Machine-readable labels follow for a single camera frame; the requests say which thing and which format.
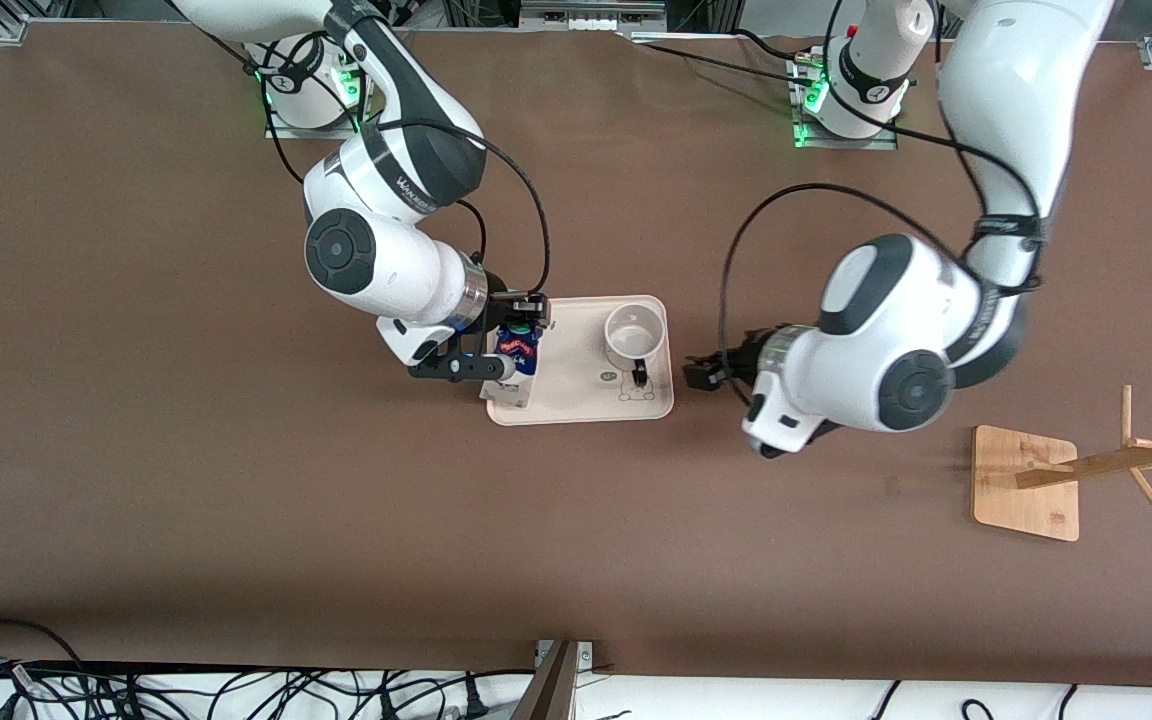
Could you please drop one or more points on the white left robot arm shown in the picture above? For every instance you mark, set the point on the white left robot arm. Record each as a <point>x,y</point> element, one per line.
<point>896,340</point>

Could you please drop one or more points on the cream rabbit print tray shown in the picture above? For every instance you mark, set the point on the cream rabbit print tray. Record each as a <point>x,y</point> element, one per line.
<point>566,350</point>

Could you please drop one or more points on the grey equipment box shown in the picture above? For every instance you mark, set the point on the grey equipment box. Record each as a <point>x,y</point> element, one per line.
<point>591,14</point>

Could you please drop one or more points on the aluminium profile post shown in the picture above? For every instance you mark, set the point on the aluminium profile post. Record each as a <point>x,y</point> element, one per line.
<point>551,690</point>

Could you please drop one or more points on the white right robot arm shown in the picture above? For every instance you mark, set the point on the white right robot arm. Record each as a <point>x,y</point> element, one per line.
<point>376,260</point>

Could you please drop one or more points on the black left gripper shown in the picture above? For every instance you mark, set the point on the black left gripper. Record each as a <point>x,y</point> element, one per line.
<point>742,362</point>

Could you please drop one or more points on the wooden mug tree stand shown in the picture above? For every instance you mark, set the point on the wooden mug tree stand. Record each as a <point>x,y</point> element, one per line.
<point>1021,500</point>

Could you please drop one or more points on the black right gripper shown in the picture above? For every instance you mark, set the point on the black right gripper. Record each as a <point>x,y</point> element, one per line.
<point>498,303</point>

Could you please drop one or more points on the blue white milk carton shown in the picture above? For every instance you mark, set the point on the blue white milk carton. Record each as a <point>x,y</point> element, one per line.
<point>519,358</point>

